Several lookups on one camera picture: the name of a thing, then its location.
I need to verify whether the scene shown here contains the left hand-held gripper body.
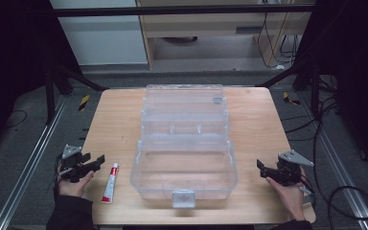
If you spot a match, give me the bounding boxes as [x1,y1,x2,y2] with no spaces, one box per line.
[58,144,93,184]

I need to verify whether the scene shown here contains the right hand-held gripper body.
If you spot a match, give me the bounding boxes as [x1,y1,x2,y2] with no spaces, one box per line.
[273,149,315,188]

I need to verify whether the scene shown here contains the white and red ointment tube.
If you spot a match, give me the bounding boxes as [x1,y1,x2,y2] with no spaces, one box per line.
[101,162,120,205]

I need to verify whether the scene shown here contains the clear plastic storage box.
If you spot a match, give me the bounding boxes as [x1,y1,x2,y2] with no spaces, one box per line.
[129,83,240,210]

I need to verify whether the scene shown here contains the person's left hand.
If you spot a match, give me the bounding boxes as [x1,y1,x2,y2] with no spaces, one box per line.
[57,168,96,198]

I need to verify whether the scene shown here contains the person's right hand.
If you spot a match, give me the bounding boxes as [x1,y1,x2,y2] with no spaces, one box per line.
[265,167,309,222]

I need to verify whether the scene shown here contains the yellow and black floor tape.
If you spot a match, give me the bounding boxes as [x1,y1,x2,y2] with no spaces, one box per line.
[78,94,91,112]

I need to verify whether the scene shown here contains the black metal stand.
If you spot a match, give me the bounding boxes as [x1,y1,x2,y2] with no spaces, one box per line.
[254,58,323,120]
[43,60,110,127]

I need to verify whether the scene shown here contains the black curtain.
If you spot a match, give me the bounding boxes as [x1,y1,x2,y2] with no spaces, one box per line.
[0,0,84,157]
[291,0,368,180]

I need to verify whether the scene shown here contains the white cabinet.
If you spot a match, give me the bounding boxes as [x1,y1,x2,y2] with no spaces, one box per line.
[49,0,150,67]

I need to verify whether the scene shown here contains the wooden desk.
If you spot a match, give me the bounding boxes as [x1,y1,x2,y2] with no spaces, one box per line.
[135,0,313,69]

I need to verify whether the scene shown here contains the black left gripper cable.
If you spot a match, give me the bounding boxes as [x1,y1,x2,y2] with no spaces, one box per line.
[53,154,64,199]

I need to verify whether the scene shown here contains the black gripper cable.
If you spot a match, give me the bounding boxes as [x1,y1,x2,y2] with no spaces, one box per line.
[53,154,64,199]
[300,176,368,230]

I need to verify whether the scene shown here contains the aluminium floor rail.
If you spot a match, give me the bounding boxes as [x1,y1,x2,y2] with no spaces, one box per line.
[0,95,69,230]
[295,91,368,230]

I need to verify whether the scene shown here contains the black floor cables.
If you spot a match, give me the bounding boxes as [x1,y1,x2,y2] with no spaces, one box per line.
[280,76,344,143]

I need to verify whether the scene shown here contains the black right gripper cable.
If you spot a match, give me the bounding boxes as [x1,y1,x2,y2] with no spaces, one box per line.
[300,176,368,230]

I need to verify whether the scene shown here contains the yellow-handled tool on floor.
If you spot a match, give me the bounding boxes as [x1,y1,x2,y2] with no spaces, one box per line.
[282,91,302,106]

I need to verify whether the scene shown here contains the black floor cable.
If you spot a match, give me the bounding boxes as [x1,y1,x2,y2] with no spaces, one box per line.
[3,108,29,129]

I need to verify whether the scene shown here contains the bundle of black desk cables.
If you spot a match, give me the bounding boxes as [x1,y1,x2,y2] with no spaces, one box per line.
[256,11,303,70]

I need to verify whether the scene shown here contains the black horizontal frame bar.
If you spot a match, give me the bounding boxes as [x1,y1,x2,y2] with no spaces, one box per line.
[52,3,316,18]

